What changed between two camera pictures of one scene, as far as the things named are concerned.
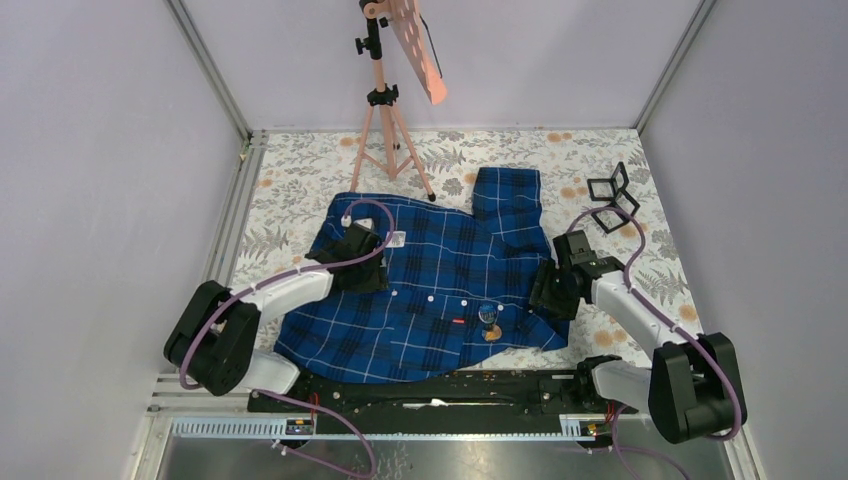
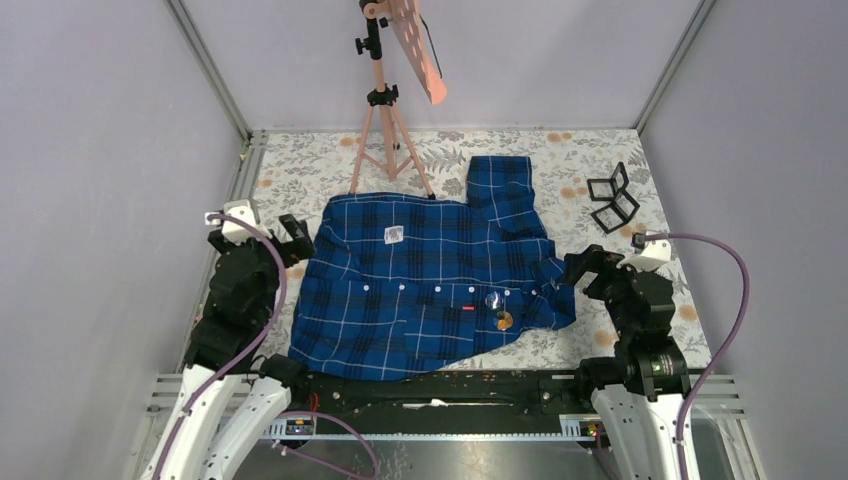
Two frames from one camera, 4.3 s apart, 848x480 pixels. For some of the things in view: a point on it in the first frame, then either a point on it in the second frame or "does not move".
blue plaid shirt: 459,288 does not move
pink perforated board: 406,17 does not move
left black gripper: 378,280 → 300,247
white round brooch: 487,313 → 494,300
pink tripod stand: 386,143 does not move
